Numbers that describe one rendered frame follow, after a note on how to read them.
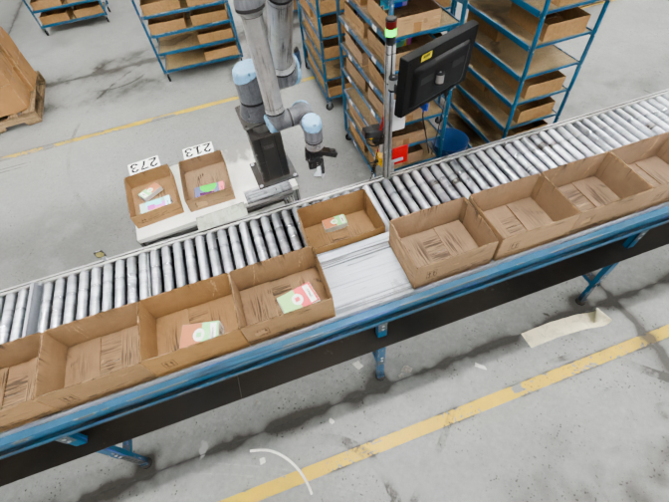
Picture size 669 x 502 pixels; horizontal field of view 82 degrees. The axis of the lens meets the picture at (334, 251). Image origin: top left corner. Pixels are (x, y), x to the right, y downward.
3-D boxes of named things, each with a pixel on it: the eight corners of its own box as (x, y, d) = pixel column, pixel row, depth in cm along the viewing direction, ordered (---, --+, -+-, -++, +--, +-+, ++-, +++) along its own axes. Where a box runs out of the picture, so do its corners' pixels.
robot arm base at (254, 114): (236, 107, 221) (231, 92, 213) (268, 98, 224) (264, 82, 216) (245, 126, 211) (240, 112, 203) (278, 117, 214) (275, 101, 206)
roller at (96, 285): (104, 268, 222) (99, 263, 218) (101, 350, 191) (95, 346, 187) (95, 271, 221) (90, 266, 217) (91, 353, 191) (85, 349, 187)
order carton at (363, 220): (364, 208, 225) (364, 187, 212) (385, 246, 208) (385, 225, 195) (300, 229, 220) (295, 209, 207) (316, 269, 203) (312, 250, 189)
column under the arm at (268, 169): (249, 164, 257) (235, 123, 231) (286, 152, 261) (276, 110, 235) (260, 189, 242) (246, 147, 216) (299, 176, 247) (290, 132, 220)
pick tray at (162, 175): (173, 174, 258) (167, 162, 250) (184, 212, 236) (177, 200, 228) (130, 189, 253) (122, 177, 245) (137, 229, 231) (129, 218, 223)
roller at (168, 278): (171, 247, 227) (168, 242, 223) (179, 323, 196) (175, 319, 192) (163, 250, 226) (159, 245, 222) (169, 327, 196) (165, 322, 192)
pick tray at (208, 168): (225, 160, 262) (220, 148, 254) (236, 198, 239) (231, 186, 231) (183, 173, 258) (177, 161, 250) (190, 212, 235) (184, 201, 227)
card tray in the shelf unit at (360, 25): (343, 16, 290) (343, 1, 282) (381, 6, 293) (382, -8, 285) (363, 39, 266) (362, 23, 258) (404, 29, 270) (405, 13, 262)
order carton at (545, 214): (530, 196, 204) (541, 171, 190) (566, 236, 186) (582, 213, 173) (462, 217, 199) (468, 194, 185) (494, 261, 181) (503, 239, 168)
